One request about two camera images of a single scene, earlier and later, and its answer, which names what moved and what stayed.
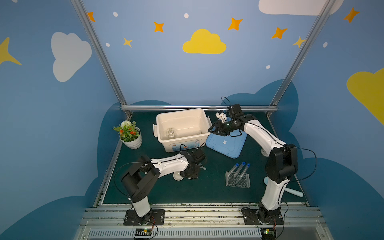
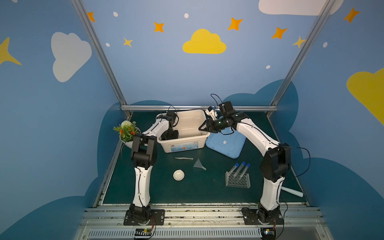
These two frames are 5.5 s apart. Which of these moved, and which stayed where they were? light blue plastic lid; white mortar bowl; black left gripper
Moved: black left gripper
Stayed: light blue plastic lid; white mortar bowl
